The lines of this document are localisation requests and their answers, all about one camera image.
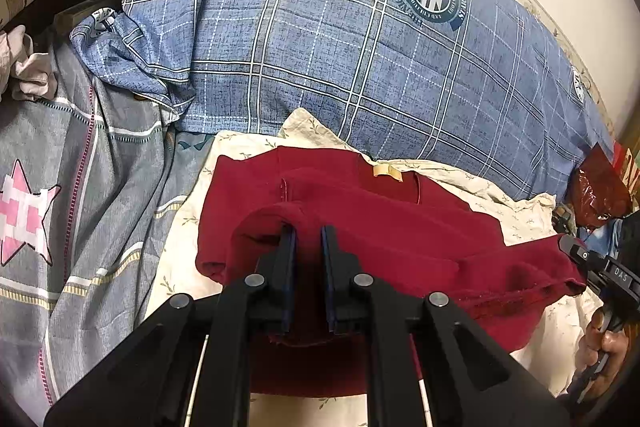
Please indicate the dark red garment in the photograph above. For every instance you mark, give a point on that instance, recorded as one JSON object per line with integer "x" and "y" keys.
{"x": 400, "y": 227}

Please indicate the red-brown plastic bag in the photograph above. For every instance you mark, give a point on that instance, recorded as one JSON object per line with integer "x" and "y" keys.
{"x": 597, "y": 192}

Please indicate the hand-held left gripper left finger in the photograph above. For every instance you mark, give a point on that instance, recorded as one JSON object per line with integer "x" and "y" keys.
{"x": 288, "y": 267}

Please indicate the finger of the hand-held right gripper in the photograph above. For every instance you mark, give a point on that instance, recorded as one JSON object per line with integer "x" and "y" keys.
{"x": 600, "y": 272}

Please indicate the pale pink cloth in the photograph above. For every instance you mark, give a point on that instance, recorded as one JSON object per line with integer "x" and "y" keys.
{"x": 30, "y": 67}

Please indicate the grey star-print bedsheet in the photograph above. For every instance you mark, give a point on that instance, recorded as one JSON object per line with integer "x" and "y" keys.
{"x": 100, "y": 207}

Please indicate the blue denim cloth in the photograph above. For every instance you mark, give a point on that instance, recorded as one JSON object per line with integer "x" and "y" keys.
{"x": 597, "y": 237}

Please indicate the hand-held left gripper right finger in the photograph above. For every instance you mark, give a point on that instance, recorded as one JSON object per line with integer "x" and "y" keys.
{"x": 327, "y": 267}

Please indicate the cream leaf-print cloth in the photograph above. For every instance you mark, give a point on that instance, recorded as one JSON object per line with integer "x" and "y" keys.
{"x": 525, "y": 217}

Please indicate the person's right hand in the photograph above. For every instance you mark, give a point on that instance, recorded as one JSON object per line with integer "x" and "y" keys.
{"x": 612, "y": 352}

